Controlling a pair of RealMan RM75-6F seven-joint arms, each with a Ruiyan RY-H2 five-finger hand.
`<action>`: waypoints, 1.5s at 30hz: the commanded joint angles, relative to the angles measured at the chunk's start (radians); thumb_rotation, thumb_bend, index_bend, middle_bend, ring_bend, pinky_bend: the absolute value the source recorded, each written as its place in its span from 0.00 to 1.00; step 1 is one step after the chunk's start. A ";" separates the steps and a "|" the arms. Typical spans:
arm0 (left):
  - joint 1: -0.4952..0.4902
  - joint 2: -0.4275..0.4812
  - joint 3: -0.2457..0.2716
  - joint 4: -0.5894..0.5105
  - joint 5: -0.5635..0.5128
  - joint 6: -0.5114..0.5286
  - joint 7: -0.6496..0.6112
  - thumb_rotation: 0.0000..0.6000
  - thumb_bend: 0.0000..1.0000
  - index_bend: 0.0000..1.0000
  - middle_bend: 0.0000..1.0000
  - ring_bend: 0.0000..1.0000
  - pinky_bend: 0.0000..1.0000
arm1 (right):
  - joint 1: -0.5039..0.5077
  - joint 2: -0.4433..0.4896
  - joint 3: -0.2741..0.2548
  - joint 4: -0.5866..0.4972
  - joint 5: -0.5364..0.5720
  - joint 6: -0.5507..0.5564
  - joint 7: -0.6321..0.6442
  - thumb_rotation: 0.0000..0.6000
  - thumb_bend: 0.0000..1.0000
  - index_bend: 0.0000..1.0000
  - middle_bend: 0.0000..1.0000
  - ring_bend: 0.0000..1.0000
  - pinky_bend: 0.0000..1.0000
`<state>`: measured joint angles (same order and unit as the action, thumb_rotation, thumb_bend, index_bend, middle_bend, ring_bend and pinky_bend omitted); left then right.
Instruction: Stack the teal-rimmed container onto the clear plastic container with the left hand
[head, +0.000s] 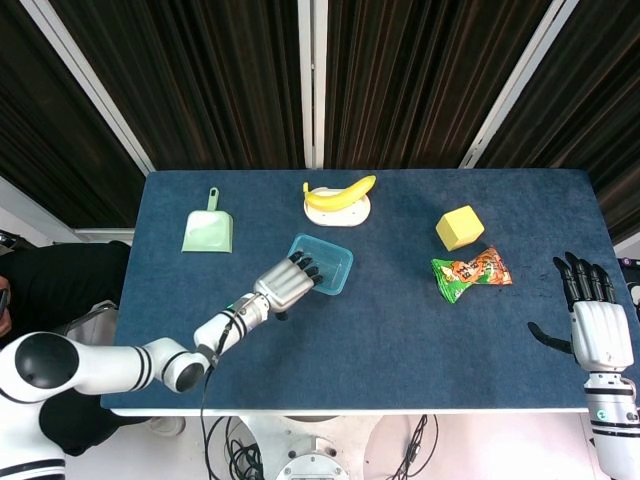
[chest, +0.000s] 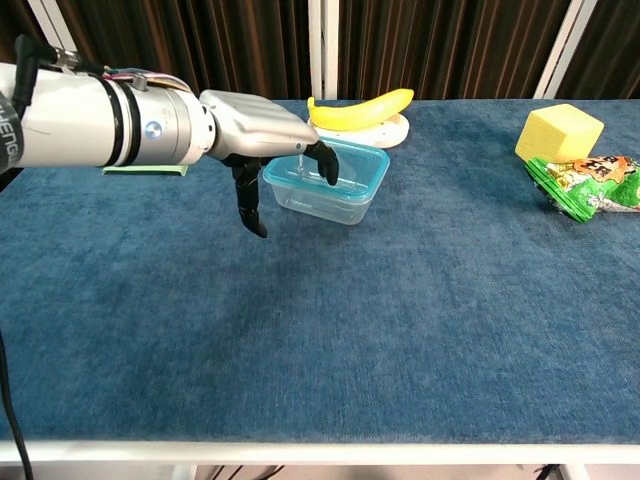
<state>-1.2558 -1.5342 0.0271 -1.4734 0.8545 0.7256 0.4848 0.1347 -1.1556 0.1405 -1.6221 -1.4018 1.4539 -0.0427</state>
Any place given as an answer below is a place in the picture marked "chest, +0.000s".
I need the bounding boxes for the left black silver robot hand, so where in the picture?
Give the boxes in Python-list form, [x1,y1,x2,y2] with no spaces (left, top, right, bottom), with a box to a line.
[198,89,341,239]

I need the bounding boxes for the teal-rimmed clear plastic lid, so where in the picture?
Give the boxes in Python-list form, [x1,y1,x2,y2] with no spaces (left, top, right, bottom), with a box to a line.
[263,137,391,205]

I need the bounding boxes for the clear plastic container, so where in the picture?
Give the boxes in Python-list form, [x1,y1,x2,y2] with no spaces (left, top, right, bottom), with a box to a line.
[267,182,374,227]

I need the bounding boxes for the yellow banana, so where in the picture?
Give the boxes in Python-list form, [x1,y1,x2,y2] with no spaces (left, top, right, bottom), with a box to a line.
[305,88,415,132]

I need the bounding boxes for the light green plastic dustpan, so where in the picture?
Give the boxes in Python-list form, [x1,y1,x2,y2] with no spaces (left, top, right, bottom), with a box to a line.
[101,162,190,177]

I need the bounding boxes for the white round plate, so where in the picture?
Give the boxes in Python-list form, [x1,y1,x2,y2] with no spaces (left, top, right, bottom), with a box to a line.
[307,113,411,149]

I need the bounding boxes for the blue velvet tablecloth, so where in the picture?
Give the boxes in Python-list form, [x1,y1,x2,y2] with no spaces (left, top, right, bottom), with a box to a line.
[0,98,640,445]

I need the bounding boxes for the yellow sponge cube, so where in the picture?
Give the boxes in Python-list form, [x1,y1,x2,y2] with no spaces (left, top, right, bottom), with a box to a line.
[514,103,605,164]

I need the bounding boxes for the green orange snack bag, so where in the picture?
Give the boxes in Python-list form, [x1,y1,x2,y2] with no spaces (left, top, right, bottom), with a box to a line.
[523,154,640,224]

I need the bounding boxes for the white frame post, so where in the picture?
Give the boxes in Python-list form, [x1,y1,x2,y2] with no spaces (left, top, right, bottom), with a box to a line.
[307,0,341,100]
[27,0,84,64]
[532,0,599,100]

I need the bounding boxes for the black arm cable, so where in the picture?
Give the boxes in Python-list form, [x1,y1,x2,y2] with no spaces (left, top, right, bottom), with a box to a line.
[0,33,40,480]

